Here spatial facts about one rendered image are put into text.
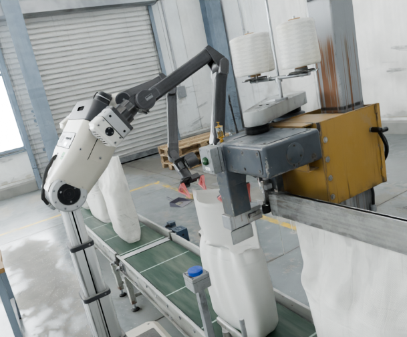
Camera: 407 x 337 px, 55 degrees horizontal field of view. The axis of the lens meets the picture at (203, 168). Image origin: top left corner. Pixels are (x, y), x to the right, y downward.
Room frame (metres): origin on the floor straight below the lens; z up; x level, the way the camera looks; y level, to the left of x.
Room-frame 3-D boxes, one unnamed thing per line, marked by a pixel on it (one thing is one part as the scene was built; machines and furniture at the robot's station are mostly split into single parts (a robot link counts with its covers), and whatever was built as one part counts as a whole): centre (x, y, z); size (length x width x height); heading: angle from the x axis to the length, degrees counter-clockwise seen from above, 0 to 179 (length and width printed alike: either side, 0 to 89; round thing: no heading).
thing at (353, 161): (1.50, -0.50, 1.18); 0.34 x 0.25 x 0.31; 118
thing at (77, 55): (8.76, 1.90, 1.70); 3.39 x 0.11 x 3.40; 118
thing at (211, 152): (1.34, -0.04, 1.28); 0.08 x 0.05 x 0.09; 28
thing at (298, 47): (1.42, -0.41, 1.61); 0.15 x 0.14 x 0.17; 28
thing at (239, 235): (1.37, -0.08, 0.98); 0.09 x 0.05 x 0.05; 118
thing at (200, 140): (7.40, 0.06, 0.36); 1.20 x 0.82 x 0.14; 114
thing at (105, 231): (3.86, 1.10, 0.33); 2.21 x 0.39 x 0.09; 28
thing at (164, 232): (3.84, 1.08, 0.35); 2.26 x 0.48 x 0.14; 28
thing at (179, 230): (3.16, 0.36, 0.35); 0.30 x 0.15 x 0.15; 28
